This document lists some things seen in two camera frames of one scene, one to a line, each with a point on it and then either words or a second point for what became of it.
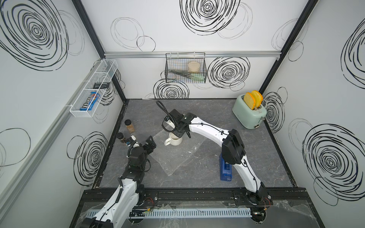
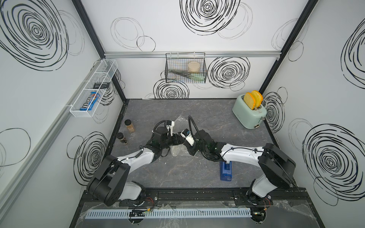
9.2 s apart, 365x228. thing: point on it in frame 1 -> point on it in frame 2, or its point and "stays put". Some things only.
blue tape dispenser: [225, 170] stays put
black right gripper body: [178, 131] -> [197, 147]
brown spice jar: [129, 124] stays put
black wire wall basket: [186, 67] stays put
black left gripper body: [145, 151] -> [170, 141]
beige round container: [194, 67] stays put
